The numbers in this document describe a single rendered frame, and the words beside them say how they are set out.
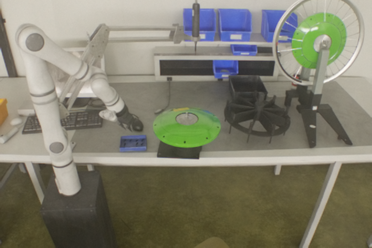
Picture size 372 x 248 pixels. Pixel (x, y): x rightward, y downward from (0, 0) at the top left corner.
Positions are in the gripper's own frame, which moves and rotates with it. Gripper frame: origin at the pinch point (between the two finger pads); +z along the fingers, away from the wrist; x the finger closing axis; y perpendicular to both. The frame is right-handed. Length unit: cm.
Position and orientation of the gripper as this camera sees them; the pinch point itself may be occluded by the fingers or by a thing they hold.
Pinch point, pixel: (129, 130)
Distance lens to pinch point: 146.4
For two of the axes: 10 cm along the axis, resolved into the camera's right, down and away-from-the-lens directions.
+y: 4.4, -7.9, 4.2
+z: 2.3, 5.5, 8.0
